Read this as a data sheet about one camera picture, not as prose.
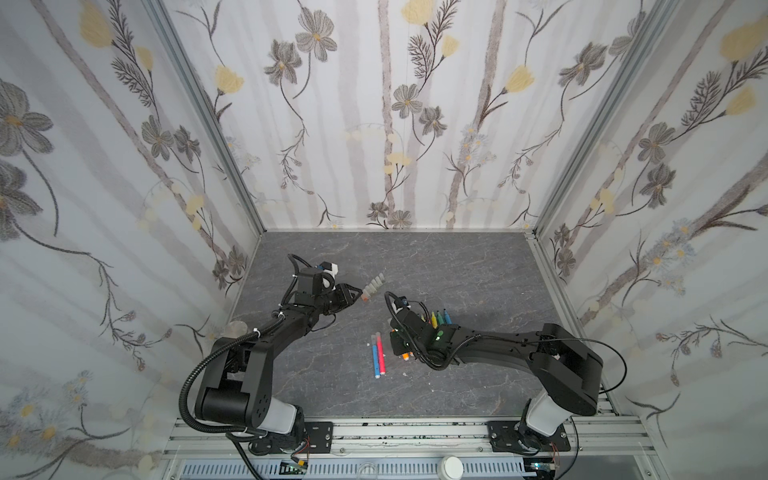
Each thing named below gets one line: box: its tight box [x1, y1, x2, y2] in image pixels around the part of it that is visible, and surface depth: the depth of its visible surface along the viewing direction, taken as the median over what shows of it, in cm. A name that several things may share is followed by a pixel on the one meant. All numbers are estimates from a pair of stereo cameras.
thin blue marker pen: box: [371, 335, 380, 379], surface depth 88 cm
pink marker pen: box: [376, 332, 387, 375], surface depth 88 cm
